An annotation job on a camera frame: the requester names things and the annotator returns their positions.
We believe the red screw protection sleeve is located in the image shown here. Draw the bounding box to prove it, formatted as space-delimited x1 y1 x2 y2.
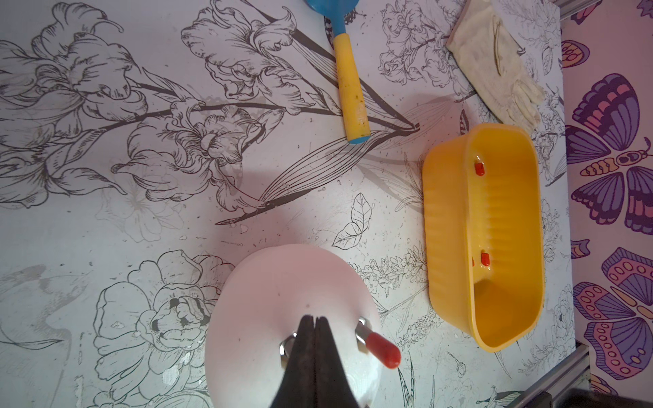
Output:
364 331 402 369

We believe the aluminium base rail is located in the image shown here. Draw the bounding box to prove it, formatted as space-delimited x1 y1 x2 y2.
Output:
508 343 590 408

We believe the yellow plastic tray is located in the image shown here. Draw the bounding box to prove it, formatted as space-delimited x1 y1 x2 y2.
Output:
422 123 545 353

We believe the white dome with screws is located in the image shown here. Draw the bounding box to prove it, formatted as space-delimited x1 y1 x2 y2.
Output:
205 244 385 407

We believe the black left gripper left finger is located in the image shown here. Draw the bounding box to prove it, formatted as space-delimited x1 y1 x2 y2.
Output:
271 314 316 408

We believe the cream fabric work glove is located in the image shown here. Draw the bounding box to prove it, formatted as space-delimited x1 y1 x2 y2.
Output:
446 1 545 134

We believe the blue yellow garden rake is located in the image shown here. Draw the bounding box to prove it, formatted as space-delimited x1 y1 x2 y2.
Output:
306 0 371 145

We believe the steel screw on dome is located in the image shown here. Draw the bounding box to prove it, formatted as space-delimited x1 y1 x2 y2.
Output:
355 317 372 345
279 331 297 368

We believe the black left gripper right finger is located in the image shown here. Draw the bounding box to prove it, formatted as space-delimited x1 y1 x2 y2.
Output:
315 317 359 408

